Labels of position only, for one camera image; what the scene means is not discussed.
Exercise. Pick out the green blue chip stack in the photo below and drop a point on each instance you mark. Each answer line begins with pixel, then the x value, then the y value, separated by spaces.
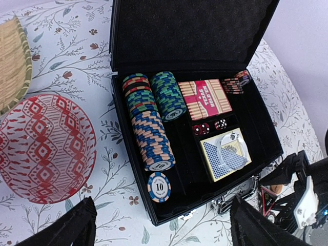
pixel 168 96

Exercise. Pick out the purple 500 chip stack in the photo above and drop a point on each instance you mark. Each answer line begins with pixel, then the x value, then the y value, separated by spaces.
pixel 244 77

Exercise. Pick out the red die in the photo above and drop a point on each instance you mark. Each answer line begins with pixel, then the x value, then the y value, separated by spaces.
pixel 205 128
pixel 198 130
pixel 220 124

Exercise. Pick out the red die top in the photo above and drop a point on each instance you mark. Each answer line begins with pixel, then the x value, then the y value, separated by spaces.
pixel 198 130

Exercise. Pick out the black triangular all-in button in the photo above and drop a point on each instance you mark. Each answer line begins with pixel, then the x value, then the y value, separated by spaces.
pixel 267 199

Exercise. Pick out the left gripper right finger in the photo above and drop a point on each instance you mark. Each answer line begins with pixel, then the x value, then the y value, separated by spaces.
pixel 249 227

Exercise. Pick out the woven bamboo tray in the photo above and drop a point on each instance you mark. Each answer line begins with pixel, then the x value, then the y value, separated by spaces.
pixel 16 64

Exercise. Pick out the orange round button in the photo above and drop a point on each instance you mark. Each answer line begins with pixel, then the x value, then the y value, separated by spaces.
pixel 277 189

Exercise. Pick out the salmon black chip stack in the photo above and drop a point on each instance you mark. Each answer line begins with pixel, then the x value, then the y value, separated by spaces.
pixel 232 86

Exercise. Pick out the red patterned bowl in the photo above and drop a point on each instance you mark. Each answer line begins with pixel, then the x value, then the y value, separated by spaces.
pixel 48 149

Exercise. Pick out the blue tan chip stack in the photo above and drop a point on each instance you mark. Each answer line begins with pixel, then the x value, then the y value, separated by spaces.
pixel 153 143

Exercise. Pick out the loose 10 poker chip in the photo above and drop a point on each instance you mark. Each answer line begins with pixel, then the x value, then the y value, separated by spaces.
pixel 159 187

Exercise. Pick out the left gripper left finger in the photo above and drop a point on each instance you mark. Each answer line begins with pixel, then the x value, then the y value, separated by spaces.
pixel 76 227

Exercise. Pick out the clear round dealer button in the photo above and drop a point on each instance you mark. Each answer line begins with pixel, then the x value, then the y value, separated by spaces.
pixel 233 152

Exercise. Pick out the black poker set case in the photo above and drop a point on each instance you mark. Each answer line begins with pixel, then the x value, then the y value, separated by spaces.
pixel 195 40

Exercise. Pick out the red die lower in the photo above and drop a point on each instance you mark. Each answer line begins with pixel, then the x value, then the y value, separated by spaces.
pixel 220 124

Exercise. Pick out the blue playing card deck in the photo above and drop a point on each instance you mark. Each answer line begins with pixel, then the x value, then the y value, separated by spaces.
pixel 209 147

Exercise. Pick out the red die middle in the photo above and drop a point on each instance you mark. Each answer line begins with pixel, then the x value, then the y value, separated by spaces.
pixel 205 128

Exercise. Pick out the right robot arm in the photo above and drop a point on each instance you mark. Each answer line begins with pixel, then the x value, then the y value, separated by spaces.
pixel 294 195

